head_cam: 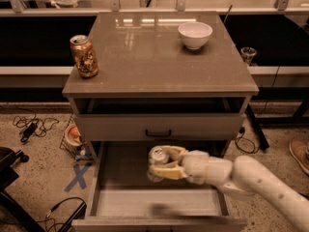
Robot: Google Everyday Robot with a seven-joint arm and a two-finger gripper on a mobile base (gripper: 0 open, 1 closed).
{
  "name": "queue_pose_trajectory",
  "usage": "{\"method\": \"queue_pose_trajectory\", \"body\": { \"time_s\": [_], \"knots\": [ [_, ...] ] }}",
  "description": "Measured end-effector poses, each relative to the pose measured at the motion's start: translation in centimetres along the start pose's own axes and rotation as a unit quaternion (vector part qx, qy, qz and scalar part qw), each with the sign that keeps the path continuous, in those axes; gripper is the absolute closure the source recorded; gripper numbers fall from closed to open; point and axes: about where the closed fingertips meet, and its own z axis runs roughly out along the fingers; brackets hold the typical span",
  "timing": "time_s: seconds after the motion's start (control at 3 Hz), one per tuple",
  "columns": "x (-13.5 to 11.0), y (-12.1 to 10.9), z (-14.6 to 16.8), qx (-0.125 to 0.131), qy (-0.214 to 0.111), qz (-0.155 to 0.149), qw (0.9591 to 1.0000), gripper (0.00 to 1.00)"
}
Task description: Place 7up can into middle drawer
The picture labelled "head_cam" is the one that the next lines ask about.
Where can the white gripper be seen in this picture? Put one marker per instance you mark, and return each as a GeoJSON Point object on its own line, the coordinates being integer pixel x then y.
{"type": "Point", "coordinates": [197, 165]}

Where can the orange patterned soda can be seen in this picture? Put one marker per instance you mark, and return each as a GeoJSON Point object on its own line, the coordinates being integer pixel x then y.
{"type": "Point", "coordinates": [84, 56]}

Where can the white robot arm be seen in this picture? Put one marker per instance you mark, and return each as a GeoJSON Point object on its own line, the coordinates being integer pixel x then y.
{"type": "Point", "coordinates": [241, 178]}

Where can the open middle drawer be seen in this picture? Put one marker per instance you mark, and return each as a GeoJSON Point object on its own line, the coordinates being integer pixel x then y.
{"type": "Point", "coordinates": [123, 199]}

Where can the black wire basket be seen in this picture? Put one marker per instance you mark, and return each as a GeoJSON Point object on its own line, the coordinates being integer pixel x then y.
{"type": "Point", "coordinates": [73, 144]}

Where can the black table leg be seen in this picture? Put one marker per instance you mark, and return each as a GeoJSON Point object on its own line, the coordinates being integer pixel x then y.
{"type": "Point", "coordinates": [255, 125]}

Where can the blue tape cross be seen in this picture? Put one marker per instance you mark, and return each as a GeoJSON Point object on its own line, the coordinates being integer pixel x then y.
{"type": "Point", "coordinates": [79, 171]}

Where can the brown shoe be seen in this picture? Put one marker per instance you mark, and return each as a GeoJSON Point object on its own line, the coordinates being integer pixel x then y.
{"type": "Point", "coordinates": [300, 152]}

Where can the grey drawer cabinet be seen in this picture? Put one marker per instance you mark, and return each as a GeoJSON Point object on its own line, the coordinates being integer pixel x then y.
{"type": "Point", "coordinates": [145, 69]}

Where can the small glass cup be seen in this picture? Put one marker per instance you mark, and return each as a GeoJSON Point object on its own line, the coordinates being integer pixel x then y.
{"type": "Point", "coordinates": [247, 54]}

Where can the white ceramic bowl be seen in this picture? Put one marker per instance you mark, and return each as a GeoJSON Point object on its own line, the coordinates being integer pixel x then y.
{"type": "Point", "coordinates": [194, 35]}

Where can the black power adapter with cable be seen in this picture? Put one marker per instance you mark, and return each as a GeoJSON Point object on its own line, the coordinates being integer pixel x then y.
{"type": "Point", "coordinates": [30, 124]}

